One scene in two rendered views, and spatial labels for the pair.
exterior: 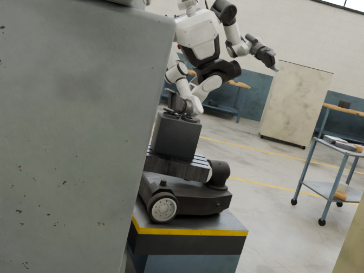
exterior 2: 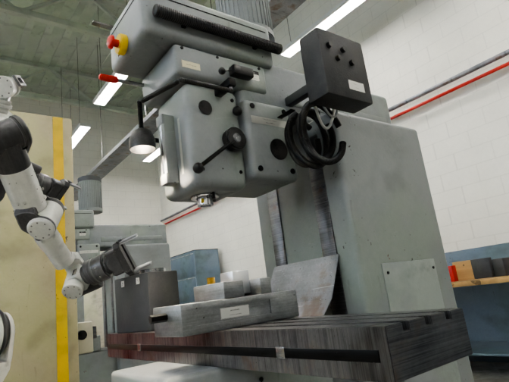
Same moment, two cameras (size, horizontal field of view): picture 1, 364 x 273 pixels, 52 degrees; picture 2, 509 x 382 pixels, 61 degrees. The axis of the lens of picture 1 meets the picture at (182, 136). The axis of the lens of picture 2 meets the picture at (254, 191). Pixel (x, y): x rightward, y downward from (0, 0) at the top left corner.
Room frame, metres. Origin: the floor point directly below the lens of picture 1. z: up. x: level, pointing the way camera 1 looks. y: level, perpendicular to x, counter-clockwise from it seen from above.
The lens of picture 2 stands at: (2.37, 1.57, 1.01)
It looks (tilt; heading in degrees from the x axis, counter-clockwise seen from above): 13 degrees up; 239
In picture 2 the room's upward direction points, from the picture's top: 7 degrees counter-clockwise
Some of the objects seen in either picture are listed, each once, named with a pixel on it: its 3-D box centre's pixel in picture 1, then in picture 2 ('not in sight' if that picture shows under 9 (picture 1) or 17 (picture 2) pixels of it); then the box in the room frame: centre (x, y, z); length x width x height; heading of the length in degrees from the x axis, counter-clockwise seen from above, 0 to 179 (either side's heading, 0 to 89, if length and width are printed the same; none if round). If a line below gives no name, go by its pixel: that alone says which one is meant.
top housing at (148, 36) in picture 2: not in sight; (193, 49); (1.83, 0.42, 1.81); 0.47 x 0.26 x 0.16; 7
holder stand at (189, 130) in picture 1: (175, 134); (146, 300); (1.93, 0.03, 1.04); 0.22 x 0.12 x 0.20; 106
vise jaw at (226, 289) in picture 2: not in sight; (217, 291); (1.89, 0.53, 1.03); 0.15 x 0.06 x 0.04; 97
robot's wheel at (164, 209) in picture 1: (163, 207); not in sight; (2.17, 0.00, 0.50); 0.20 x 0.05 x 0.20; 115
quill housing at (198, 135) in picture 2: not in sight; (201, 146); (1.84, 0.42, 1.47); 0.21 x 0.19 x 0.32; 97
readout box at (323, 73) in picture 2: not in sight; (337, 71); (1.51, 0.72, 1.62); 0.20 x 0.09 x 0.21; 7
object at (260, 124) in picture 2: not in sight; (250, 151); (1.65, 0.40, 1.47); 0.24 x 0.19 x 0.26; 97
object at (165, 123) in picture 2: not in sight; (167, 150); (1.95, 0.44, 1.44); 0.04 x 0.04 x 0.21; 7
